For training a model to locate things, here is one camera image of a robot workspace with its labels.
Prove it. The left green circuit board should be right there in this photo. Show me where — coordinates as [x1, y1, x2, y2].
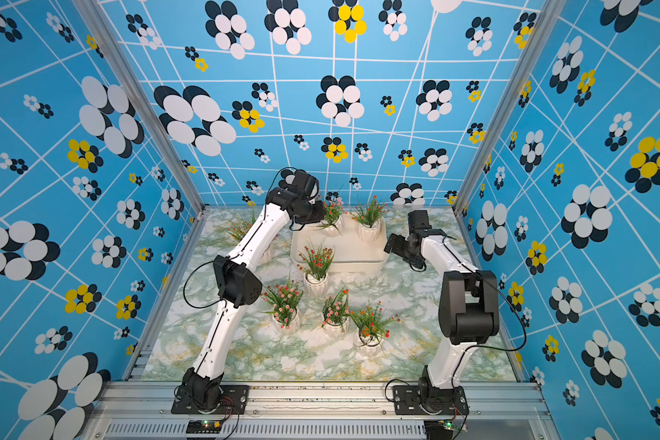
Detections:
[186, 420, 223, 436]

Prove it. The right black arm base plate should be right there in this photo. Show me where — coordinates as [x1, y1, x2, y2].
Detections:
[390, 385, 470, 417]

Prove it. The red flower pot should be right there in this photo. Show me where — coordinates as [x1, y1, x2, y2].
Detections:
[349, 301, 401, 358]
[299, 241, 335, 297]

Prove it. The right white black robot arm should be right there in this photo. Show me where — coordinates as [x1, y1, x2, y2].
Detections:
[385, 230, 499, 415]

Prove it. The aluminium front rail frame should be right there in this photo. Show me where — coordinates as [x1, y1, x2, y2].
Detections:
[82, 381, 560, 439]

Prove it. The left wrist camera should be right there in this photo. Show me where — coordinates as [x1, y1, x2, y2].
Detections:
[286, 170, 319, 200]

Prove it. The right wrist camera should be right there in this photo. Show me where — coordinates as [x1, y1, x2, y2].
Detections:
[408, 210, 432, 238]

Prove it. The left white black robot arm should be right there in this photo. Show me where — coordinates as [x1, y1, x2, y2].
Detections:
[175, 187, 324, 414]

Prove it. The orange flower pot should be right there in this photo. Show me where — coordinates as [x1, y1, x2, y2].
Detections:
[352, 195, 387, 242]

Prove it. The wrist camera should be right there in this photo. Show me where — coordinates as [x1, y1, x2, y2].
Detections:
[286, 170, 319, 200]
[408, 210, 432, 238]

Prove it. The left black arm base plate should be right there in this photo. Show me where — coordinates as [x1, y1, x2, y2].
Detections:
[170, 384, 251, 415]

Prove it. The small pink flower pot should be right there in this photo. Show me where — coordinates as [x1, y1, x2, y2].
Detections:
[319, 201, 344, 238]

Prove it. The cream plastic storage box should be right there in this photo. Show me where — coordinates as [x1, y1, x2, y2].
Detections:
[291, 213, 388, 273]

